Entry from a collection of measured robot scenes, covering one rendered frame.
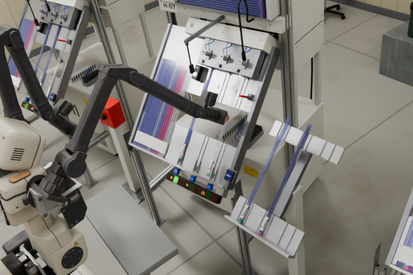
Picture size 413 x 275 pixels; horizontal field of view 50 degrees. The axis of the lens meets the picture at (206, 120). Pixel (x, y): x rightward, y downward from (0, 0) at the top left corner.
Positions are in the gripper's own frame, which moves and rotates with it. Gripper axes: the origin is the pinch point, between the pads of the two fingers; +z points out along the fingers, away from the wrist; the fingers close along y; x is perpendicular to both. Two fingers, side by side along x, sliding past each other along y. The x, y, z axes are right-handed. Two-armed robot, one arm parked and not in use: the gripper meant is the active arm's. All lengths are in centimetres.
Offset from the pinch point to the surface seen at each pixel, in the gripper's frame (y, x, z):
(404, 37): -7, -97, 208
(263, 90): -10.0, -17.3, 8.2
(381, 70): 8, -69, 228
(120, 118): 90, 24, 20
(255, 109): -10.0, -7.7, 6.9
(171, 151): 29.7, 27.1, 4.3
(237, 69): 2.4, -23.2, 0.4
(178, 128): 30.0, 14.3, 5.0
